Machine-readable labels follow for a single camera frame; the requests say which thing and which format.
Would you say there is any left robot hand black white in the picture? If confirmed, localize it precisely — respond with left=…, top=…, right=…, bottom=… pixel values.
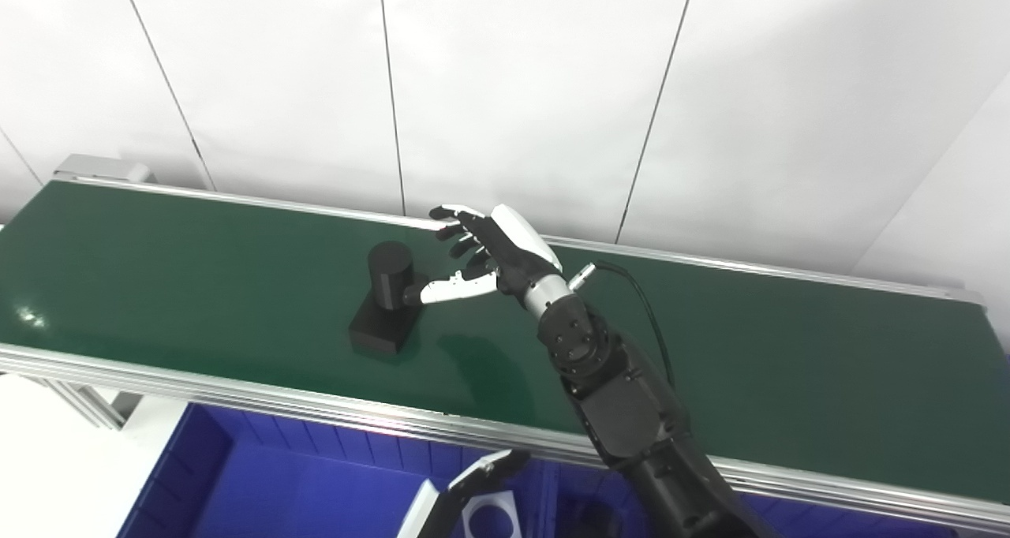
left=395, top=448, right=531, bottom=538

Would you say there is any aluminium conveyor support leg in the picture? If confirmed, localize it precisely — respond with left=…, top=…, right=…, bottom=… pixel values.
left=24, top=376, right=143, bottom=430

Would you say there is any black cylinder block part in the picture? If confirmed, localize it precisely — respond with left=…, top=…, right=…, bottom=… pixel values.
left=349, top=241, right=431, bottom=357

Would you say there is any white square ring part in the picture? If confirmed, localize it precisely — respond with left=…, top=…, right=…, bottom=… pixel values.
left=462, top=491, right=518, bottom=538

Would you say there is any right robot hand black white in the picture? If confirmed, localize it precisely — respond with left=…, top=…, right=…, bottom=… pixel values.
left=402, top=204, right=565, bottom=305

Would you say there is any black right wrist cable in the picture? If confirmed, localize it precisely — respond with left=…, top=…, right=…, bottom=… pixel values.
left=568, top=260, right=679, bottom=389

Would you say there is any green conveyor belt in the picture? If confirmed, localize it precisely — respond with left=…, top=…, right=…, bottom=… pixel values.
left=0, top=179, right=1010, bottom=507
left=0, top=154, right=1010, bottom=535

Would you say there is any blue plastic bin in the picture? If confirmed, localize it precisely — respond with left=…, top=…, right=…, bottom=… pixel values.
left=544, top=463, right=960, bottom=538
left=117, top=402, right=553, bottom=538

